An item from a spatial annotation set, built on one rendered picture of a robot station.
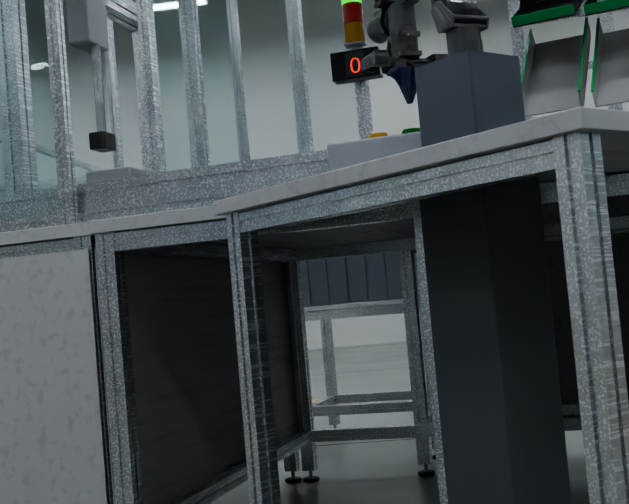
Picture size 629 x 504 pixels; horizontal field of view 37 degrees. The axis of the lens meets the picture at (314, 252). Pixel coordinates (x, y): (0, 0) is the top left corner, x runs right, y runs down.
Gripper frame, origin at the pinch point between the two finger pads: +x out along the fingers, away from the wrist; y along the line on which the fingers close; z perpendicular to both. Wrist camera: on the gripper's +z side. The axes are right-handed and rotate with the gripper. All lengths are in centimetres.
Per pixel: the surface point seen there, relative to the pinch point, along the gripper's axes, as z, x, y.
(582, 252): -69, 40, 15
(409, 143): -4.4, 12.7, 3.5
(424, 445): 122, 96, -61
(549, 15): -10.1, -13.1, -29.8
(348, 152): 3.6, 12.8, 13.4
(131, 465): 38, 75, 56
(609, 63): -9.6, -3.1, -44.8
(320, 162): 14.8, 12.9, 15.1
